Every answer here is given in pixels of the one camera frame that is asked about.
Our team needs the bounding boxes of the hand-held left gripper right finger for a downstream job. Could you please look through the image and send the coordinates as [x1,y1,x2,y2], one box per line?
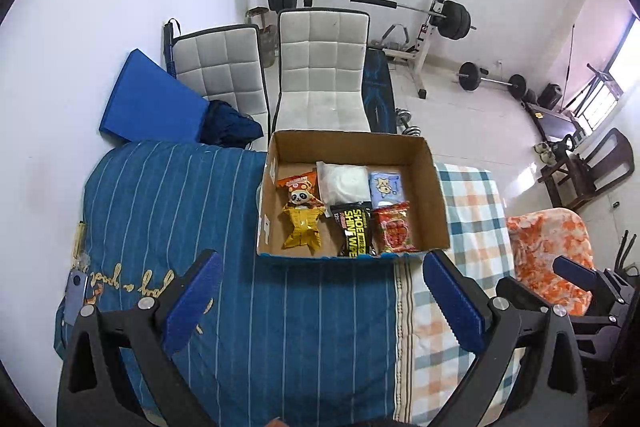
[422,249,588,427]

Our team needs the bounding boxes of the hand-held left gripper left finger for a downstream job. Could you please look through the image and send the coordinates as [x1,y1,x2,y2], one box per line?
[57,249,225,427]

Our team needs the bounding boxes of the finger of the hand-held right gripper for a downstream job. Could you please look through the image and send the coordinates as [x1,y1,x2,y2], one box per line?
[552,255,640,303]
[495,276,618,330]

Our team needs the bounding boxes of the red snack packet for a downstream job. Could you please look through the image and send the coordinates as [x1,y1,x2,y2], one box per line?
[371,202,418,255]

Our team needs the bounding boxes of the black wipes packet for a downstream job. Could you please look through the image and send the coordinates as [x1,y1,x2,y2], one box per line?
[328,202,378,258]

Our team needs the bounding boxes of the yellow snack packet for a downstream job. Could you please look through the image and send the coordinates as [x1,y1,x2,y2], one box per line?
[281,202,326,252]

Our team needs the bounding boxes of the light blue tissue packet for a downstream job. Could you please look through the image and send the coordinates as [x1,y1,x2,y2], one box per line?
[368,170,407,205]

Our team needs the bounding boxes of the orange panda snack packet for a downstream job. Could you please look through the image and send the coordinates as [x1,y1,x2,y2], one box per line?
[276,171,321,208]

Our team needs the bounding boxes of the white soft packet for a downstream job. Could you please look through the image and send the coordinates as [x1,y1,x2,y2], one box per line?
[316,162,373,206]

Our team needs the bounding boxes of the cardboard box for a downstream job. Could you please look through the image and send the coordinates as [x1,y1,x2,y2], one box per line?
[256,130,450,260]

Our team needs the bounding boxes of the orange floral cushion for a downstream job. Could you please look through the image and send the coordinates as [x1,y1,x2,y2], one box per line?
[506,208,596,315]

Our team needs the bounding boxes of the black exercise machine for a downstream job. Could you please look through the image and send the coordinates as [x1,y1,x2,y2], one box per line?
[617,229,640,278]

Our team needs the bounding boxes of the plaid bed sheet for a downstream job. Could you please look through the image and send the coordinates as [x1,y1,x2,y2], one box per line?
[392,163,531,427]

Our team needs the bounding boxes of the blue striped blanket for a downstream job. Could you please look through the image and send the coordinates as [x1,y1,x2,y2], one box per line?
[54,141,401,427]

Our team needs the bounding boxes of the blue smartphone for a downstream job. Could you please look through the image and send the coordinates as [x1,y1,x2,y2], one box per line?
[65,271,90,325]

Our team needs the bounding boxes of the dark wooden chair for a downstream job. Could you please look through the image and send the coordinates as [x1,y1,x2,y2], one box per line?
[537,127,636,210]

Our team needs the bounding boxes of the treadmill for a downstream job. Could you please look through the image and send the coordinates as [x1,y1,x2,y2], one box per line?
[522,99,591,148]

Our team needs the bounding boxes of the black speaker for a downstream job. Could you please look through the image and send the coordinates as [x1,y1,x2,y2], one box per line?
[539,82,563,110]

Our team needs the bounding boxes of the dark blue cloth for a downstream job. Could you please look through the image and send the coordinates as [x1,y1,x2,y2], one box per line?
[200,99,265,150]

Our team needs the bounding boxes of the window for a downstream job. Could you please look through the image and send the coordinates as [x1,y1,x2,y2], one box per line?
[565,14,640,132]

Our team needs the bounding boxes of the chrome dumbbell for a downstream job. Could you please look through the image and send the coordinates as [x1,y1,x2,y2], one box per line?
[395,108,422,138]

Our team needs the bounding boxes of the blue foam mat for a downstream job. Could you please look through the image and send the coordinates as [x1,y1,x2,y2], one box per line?
[99,49,211,142]

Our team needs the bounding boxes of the short barbell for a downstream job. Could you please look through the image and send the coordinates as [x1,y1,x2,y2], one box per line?
[456,61,528,100]

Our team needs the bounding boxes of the black weight bench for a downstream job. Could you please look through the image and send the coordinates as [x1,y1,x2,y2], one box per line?
[362,47,396,135]

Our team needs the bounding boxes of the small white padded chair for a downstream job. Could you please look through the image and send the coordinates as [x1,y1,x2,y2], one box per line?
[170,24,271,152]

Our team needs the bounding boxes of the white barbell rack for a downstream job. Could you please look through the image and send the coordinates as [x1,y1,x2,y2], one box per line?
[302,0,453,100]

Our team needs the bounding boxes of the blue air pump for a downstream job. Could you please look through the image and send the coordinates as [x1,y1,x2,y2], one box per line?
[162,19,181,80]

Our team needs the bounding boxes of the grey metal exercise attachment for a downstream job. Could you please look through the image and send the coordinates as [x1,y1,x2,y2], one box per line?
[380,23,413,52]

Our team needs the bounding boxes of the long barbell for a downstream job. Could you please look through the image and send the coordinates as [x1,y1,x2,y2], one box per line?
[251,0,477,42]

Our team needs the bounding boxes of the large white padded chair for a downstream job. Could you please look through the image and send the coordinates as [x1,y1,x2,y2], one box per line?
[272,8,373,134]

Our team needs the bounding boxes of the keychain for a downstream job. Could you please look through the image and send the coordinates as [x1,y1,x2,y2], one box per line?
[72,221,90,270]

